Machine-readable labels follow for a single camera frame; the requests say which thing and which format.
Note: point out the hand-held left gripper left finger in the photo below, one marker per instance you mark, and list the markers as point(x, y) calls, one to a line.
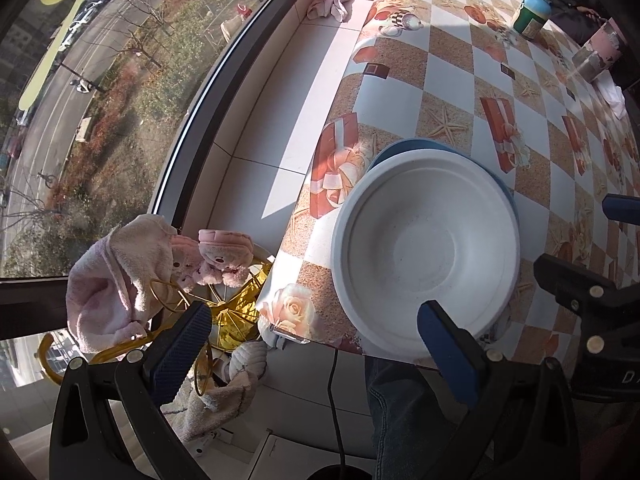
point(180, 350)

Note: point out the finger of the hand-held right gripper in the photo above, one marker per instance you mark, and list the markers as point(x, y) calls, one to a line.
point(622, 208)
point(575, 285)

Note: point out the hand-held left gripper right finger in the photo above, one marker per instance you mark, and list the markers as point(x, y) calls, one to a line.
point(445, 350)

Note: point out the large white paper bowl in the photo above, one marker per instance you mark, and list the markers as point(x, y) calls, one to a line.
point(425, 250)

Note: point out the blue plate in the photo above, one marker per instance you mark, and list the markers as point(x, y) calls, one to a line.
point(400, 149)

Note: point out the pink towel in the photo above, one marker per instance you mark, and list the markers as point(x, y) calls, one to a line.
point(220, 405)

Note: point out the pink plush cloth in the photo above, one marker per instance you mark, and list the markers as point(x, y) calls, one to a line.
point(110, 280)

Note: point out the metal table clip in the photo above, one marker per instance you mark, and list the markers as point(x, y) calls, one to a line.
point(290, 335)

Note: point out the white tissue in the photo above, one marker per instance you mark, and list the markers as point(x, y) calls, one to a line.
point(614, 95)

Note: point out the white floor appliance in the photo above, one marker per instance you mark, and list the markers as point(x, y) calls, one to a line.
point(240, 447)

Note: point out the pink tissue box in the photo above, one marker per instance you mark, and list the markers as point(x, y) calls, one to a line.
point(600, 50)

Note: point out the green bottle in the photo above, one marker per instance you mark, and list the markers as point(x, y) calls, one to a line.
point(532, 12)

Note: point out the checkered printed tablecloth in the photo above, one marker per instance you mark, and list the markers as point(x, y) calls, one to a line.
point(450, 70)

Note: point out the crumpled grey rag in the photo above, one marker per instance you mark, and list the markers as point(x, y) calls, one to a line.
point(330, 2)

